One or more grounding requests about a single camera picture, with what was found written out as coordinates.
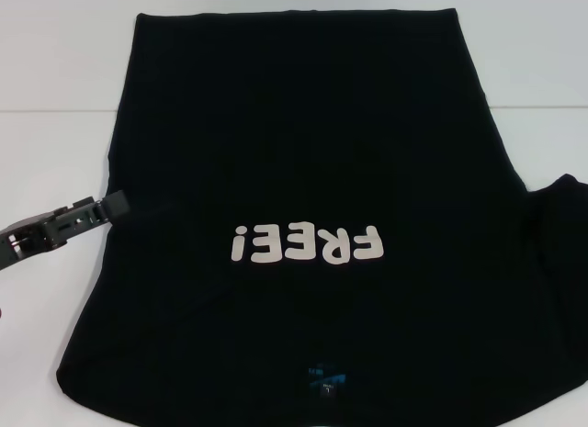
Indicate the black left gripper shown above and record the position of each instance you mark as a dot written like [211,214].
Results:
[27,236]

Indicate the black shirt with FREE print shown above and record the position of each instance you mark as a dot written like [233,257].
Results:
[298,147]

